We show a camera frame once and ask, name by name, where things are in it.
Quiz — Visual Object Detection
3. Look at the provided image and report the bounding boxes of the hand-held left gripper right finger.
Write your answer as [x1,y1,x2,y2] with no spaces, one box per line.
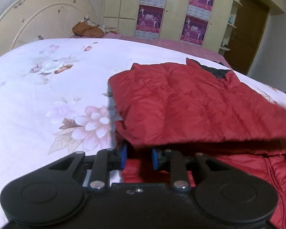
[151,148,232,193]

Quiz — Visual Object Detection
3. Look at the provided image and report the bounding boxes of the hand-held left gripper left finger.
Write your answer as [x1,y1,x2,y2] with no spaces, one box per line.
[48,144,128,193]

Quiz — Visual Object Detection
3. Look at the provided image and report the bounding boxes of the red puffer jacket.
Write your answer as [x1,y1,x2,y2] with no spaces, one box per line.
[108,58,286,229]

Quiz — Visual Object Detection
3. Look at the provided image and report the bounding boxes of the white floral bed blanket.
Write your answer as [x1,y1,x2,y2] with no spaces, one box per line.
[0,38,286,229]

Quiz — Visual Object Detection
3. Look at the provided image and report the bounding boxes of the pink bed sheet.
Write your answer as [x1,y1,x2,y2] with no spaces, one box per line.
[70,33,232,69]

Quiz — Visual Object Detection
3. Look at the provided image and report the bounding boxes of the cream wardrobe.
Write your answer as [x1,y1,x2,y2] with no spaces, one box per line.
[102,0,286,51]

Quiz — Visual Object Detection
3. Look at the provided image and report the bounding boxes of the brown wooden door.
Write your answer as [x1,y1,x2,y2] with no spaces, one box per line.
[223,0,270,75]

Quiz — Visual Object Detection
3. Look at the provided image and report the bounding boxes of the cream corner shelves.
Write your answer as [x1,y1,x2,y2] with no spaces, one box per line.
[218,0,243,52]

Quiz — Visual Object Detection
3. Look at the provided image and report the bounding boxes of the cream rounded headboard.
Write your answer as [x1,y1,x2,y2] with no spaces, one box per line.
[0,0,98,62]

